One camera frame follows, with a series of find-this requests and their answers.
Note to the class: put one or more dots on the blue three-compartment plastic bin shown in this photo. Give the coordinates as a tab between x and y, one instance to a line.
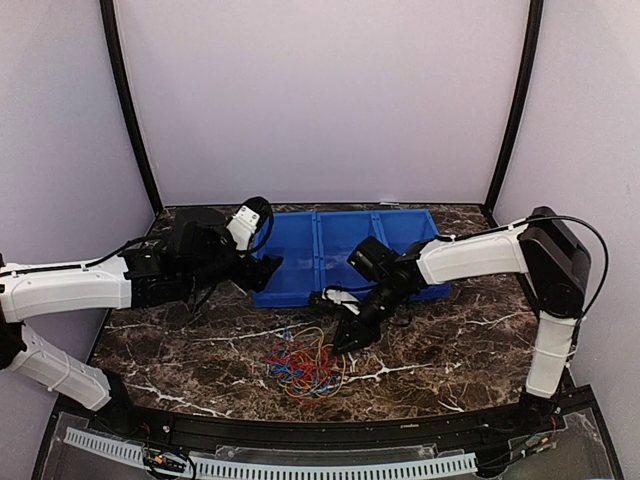
315	247

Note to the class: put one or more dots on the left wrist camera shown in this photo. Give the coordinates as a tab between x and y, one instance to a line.
247	221

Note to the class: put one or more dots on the left black frame post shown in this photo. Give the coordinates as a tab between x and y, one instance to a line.
119	73

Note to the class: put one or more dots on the black frame post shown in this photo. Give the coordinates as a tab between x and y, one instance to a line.
119	73
516	111

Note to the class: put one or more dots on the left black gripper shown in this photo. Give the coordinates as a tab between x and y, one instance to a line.
257	272

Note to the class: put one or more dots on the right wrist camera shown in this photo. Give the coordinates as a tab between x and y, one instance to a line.
335	300

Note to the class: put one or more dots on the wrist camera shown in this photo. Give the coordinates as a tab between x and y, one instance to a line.
335	300
247	221

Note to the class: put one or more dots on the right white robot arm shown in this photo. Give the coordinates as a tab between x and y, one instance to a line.
541	246

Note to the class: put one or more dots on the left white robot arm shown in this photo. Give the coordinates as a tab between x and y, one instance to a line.
202	249

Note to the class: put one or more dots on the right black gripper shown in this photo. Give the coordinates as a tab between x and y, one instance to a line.
364	333

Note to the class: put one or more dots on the black front rail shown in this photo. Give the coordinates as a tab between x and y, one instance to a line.
495	429

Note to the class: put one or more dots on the clear acrylic plate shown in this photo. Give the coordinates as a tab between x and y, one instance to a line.
316	457

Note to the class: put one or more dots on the right black frame post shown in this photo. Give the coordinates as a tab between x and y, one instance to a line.
516	111

